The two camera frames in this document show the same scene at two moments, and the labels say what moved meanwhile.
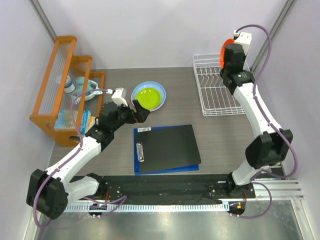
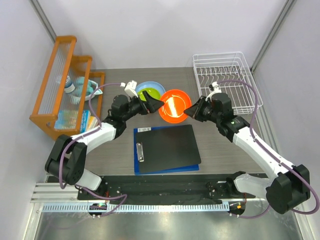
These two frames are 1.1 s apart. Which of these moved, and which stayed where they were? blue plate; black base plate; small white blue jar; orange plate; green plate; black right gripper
Moved: orange plate; black right gripper
Stayed: black base plate; green plate; small white blue jar; blue plate
